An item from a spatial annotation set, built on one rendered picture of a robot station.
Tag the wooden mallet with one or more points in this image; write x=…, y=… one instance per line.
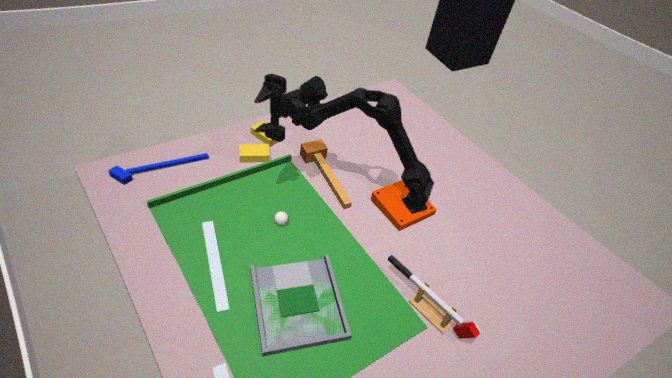
x=316, y=151

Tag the white flat bar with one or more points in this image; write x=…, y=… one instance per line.
x=218, y=283
x=221, y=371

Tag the blue putter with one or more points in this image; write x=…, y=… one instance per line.
x=125, y=177

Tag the white golf ball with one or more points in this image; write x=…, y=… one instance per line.
x=281, y=218

